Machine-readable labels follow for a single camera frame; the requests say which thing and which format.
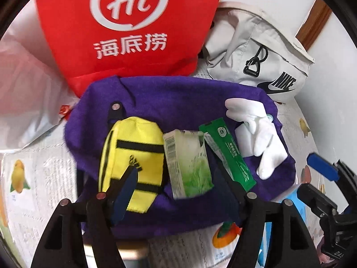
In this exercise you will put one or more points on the blue tissue pack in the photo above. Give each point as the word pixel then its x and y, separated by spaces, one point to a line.
pixel 301 221

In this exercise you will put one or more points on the purple fabric storage box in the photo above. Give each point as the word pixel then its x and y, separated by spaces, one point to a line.
pixel 181 103

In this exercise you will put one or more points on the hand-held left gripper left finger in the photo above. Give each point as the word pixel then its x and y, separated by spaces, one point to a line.
pixel 125 191

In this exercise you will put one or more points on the grey waist bag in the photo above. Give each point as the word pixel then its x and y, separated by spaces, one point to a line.
pixel 237 47

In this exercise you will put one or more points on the green toothpaste box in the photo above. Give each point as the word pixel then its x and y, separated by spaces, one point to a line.
pixel 223 136

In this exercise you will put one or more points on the white glove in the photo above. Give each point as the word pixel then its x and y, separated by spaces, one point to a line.
pixel 267 145

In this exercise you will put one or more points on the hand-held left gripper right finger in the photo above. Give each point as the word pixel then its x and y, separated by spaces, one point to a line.
pixel 224 178

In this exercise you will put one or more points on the pale green tissue packet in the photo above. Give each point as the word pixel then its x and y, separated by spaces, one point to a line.
pixel 189 167

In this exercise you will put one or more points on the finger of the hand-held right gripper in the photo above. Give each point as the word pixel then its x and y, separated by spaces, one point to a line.
pixel 312 198
pixel 322 166

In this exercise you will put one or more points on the white plastic shopping bag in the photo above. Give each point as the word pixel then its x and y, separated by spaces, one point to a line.
pixel 28 89

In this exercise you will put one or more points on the yellow zip pouch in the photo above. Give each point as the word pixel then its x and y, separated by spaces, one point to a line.
pixel 131 136

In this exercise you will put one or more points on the red paper bag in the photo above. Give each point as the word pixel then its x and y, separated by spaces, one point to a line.
pixel 69 19

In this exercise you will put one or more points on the brown wooden door frame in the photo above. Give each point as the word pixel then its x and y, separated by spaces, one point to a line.
pixel 315 25

